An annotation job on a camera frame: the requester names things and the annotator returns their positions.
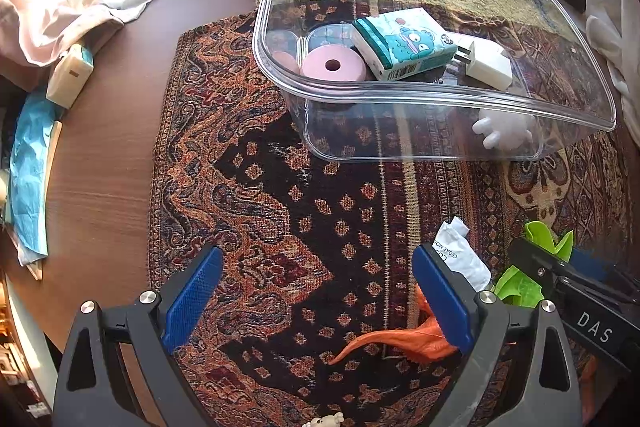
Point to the clear plastic storage box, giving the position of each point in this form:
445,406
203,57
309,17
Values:
369,80

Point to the small cream figurine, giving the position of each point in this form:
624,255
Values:
332,420

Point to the white tube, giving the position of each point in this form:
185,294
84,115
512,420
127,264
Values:
455,250

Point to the blue plastic sheet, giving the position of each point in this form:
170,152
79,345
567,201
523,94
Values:
28,166

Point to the white rabbit figurine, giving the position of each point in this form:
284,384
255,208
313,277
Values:
504,130

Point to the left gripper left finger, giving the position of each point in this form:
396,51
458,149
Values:
94,388

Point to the white charger plug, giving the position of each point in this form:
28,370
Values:
483,60

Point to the white curtain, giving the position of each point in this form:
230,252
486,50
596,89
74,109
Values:
612,28

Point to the white box on left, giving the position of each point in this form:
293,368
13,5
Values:
70,75

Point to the patterned paisley rug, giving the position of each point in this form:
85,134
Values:
318,252

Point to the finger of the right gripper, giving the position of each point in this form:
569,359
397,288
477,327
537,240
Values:
548,270

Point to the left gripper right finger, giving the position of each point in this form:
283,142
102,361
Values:
479,324

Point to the teal cartoon tissue pack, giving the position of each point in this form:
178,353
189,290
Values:
401,44

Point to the green paper star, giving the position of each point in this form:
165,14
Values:
520,284

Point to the orange dinosaur toy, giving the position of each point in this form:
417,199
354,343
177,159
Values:
425,343

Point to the pink tape roll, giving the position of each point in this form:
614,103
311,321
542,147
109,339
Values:
334,62

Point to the pink curtain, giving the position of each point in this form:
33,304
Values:
37,32

